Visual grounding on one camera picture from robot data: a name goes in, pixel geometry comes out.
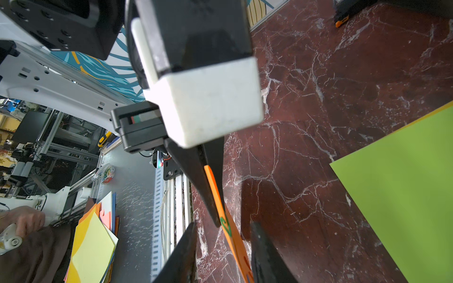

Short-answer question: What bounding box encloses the operator hand in background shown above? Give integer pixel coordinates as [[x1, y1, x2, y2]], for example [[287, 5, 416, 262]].
[[1, 206, 46, 238]]

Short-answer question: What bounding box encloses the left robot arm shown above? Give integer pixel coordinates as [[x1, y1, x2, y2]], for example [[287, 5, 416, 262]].
[[1, 1, 223, 226]]

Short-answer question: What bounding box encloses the yellow paper sheet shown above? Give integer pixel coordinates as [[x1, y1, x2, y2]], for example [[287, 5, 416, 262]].
[[401, 101, 453, 130]]

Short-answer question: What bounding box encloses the green paperclip on orange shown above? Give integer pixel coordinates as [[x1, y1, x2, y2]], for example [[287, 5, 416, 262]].
[[220, 217, 232, 237]]

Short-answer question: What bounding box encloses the orange paper sheet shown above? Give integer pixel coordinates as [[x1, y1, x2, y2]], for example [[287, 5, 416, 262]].
[[204, 165, 255, 283]]

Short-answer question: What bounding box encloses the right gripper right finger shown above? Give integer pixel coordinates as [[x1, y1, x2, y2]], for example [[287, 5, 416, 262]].
[[250, 222, 297, 283]]

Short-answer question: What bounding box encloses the lime green paper sheet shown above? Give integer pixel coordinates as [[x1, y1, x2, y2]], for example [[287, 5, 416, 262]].
[[331, 107, 453, 283]]

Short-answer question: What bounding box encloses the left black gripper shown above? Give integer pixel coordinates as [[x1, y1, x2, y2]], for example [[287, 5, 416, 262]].
[[111, 101, 225, 228]]

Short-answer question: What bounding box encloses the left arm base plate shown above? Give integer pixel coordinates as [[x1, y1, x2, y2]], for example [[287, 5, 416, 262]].
[[162, 158, 183, 181]]

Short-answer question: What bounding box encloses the aluminium front frame rail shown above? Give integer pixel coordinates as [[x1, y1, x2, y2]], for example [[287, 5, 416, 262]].
[[151, 152, 193, 281]]

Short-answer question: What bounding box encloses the stack of coloured paper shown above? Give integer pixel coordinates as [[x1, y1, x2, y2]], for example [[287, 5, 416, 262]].
[[64, 192, 120, 283]]

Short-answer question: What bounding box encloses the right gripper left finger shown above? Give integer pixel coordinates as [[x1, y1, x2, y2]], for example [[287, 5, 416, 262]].
[[153, 222, 197, 283]]

